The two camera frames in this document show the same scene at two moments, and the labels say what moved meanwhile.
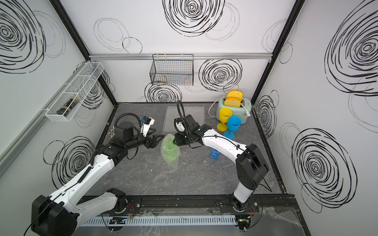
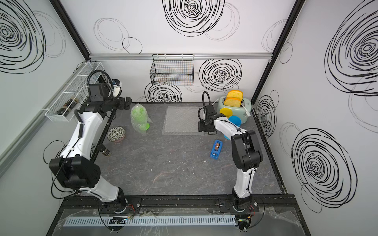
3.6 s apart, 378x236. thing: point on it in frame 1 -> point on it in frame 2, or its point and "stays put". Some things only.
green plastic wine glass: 170,150 -> 138,115
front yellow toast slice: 233,102 stays put
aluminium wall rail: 179,56 stays put
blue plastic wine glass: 233,124 stays put
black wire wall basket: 173,69 stays put
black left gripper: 154,143 -> 128,103
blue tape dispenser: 214,154 stays put
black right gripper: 178,140 -> 201,127
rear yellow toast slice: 235,93 stays put
